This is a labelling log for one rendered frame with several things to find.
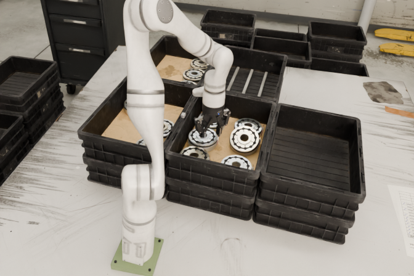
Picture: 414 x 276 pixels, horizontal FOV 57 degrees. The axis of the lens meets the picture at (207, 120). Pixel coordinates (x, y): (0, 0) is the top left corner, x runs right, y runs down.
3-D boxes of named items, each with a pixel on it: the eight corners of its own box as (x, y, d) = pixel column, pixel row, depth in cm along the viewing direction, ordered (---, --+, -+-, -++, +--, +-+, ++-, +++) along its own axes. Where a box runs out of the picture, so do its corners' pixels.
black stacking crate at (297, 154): (353, 226, 113) (365, 200, 106) (255, 202, 119) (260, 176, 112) (350, 143, 144) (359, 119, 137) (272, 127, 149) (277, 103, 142)
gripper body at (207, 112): (208, 108, 123) (206, 131, 129) (230, 102, 127) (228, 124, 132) (196, 97, 128) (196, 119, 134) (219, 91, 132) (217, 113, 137)
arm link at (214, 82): (233, 91, 124) (214, 80, 129) (238, 48, 115) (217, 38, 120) (218, 99, 120) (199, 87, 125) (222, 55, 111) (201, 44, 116)
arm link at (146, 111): (167, 94, 91) (127, 94, 89) (166, 204, 94) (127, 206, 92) (163, 93, 100) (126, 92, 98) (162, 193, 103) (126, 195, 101)
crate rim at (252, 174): (258, 180, 113) (259, 175, 111) (162, 158, 118) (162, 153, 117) (276, 107, 144) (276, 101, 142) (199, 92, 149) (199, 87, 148)
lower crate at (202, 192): (250, 225, 125) (254, 200, 118) (164, 202, 131) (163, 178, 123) (268, 148, 156) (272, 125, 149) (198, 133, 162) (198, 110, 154)
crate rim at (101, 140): (162, 158, 118) (162, 153, 117) (76, 138, 124) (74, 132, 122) (199, 92, 149) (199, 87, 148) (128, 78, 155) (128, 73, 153)
